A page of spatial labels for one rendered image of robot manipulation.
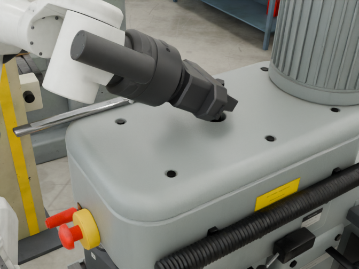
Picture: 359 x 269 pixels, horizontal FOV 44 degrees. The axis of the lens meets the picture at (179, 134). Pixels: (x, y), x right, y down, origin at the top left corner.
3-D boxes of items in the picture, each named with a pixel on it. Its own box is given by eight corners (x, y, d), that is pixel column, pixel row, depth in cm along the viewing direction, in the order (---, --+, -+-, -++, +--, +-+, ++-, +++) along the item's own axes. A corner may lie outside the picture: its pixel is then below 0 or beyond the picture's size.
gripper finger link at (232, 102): (227, 113, 71) (199, 103, 67) (237, 95, 70) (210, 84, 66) (233, 118, 69) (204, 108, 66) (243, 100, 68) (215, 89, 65)
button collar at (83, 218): (90, 258, 67) (86, 230, 63) (73, 232, 71) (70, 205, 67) (102, 252, 68) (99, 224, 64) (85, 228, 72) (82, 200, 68)
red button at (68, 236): (67, 258, 65) (64, 238, 63) (57, 239, 68) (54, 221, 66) (88, 248, 67) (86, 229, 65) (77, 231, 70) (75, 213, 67)
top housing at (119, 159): (133, 302, 61) (130, 218, 52) (62, 191, 79) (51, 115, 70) (358, 184, 83) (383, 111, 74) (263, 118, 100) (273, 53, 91)
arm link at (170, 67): (167, 100, 73) (104, 79, 65) (196, 48, 70) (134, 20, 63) (205, 141, 64) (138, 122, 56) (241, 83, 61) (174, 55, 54)
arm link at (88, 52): (108, 103, 64) (31, 80, 56) (133, 31, 62) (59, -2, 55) (148, 125, 55) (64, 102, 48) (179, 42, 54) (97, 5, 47)
